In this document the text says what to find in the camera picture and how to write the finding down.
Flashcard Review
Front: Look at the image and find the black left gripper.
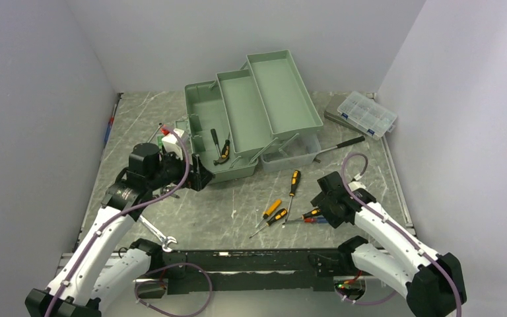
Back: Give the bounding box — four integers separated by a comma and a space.
147, 145, 215, 191

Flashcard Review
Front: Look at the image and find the yellow black handle hammer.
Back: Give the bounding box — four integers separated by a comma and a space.
213, 134, 230, 166

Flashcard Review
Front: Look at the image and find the green toolbox base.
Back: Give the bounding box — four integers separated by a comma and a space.
184, 81, 257, 185

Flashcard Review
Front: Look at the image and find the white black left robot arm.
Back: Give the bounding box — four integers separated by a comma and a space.
25, 143, 214, 316

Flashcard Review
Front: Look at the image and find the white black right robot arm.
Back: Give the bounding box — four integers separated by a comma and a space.
311, 172, 467, 316

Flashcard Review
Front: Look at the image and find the yellow black stubby screwdriver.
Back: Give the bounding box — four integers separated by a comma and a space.
297, 209, 323, 219

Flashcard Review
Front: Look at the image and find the blue red long screwdriver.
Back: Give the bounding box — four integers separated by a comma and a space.
285, 217, 328, 225

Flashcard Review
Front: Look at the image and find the green label screwdriver bit box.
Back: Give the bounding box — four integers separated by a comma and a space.
157, 125, 189, 153

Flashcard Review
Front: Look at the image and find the long yellow black screwdriver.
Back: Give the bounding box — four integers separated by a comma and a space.
285, 170, 301, 223

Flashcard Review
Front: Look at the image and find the yellow black medium screwdriver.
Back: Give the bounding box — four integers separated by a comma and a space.
250, 208, 288, 238

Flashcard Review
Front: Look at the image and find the short yellow screwdriver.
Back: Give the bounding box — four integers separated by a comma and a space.
255, 199, 282, 228

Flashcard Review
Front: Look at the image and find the green middle toolbox tray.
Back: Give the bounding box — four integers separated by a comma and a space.
217, 69, 274, 158

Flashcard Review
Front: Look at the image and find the green toolbox tray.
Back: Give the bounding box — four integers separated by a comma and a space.
247, 50, 323, 140
217, 69, 274, 158

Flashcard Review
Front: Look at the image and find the large silver open-end wrench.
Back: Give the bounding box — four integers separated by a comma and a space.
139, 215, 178, 252

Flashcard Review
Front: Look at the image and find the clear compartment organizer box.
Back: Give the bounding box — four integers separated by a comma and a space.
337, 91, 397, 139

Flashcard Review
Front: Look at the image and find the green top toolbox tray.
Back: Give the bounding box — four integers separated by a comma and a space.
247, 50, 323, 140

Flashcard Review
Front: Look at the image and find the grey flat case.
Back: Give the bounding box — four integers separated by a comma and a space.
324, 94, 357, 131

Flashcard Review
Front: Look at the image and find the aluminium frame rail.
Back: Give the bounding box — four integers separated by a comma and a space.
98, 249, 359, 279

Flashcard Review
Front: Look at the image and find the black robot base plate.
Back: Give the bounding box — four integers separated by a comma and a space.
139, 248, 363, 297

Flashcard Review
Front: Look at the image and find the red blue tool at wall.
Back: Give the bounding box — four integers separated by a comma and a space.
103, 92, 123, 146

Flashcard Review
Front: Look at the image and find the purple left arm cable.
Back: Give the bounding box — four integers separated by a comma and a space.
43, 127, 214, 317

